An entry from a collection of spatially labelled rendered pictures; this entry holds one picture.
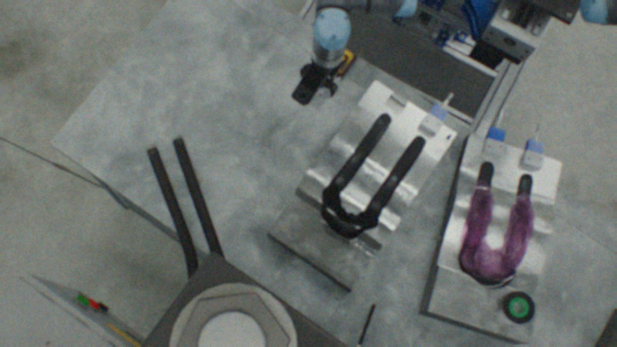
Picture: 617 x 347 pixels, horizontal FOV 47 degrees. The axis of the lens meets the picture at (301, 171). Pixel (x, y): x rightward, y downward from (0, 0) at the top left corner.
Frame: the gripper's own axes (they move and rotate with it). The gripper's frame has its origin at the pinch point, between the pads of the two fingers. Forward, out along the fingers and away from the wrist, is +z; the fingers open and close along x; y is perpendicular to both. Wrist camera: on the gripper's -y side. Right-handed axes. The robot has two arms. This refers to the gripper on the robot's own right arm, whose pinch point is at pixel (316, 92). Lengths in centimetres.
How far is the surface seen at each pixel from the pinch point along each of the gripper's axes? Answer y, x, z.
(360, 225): -20.9, -28.5, 6.8
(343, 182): -14.9, -18.9, 3.2
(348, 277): -33.4, -33.4, 9.0
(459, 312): -26, -60, 4
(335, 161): -11.1, -14.0, 4.5
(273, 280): -44, -18, 15
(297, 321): -57, -28, -106
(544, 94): 88, -61, 95
